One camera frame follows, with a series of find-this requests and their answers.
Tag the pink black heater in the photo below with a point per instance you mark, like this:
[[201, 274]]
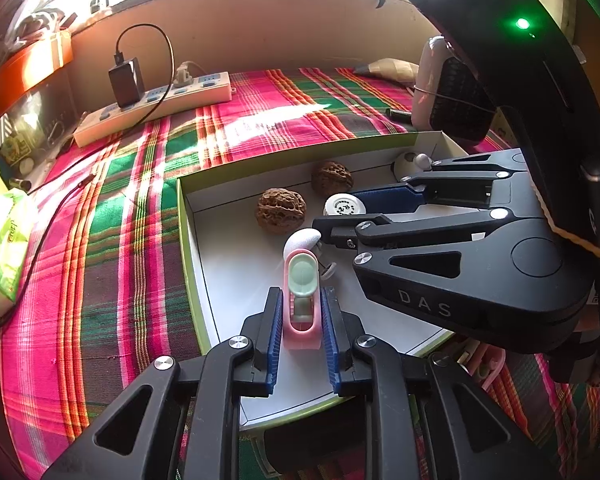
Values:
[[455, 95]]

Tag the small white bottle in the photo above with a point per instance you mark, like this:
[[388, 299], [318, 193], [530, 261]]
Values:
[[342, 206]]

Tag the beige cone pouch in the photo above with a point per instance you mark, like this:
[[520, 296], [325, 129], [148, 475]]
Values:
[[395, 70]]

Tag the orange box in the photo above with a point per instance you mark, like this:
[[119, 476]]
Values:
[[25, 70]]

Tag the brown walnut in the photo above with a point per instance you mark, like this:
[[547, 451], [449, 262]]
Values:
[[280, 210], [332, 176]]

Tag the white plug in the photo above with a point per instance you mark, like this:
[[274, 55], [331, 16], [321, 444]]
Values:
[[184, 77]]

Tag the white power strip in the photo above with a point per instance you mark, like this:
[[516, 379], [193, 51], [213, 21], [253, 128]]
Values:
[[205, 91]]

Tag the green white cardboard box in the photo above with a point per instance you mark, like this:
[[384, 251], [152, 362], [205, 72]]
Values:
[[240, 260]]

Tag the pink green plaid cloth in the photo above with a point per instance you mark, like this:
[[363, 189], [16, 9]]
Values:
[[120, 260]]

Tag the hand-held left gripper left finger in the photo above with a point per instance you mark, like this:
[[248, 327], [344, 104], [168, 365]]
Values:
[[275, 345]]

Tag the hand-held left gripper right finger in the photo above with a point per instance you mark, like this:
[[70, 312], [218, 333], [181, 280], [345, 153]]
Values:
[[330, 345]]

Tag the black charger adapter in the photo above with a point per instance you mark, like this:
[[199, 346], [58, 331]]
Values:
[[126, 82]]

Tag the white panda dome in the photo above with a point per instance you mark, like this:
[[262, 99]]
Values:
[[405, 165]]

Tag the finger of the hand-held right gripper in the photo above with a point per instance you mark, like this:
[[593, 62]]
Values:
[[405, 232], [385, 199]]

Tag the pink clipper with green pad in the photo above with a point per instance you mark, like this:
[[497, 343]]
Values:
[[302, 272]]

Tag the white mushroom-shaped toy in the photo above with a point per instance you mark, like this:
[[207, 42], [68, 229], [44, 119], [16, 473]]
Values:
[[300, 240]]

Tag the green tissue pack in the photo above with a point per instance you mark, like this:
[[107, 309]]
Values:
[[5, 260]]

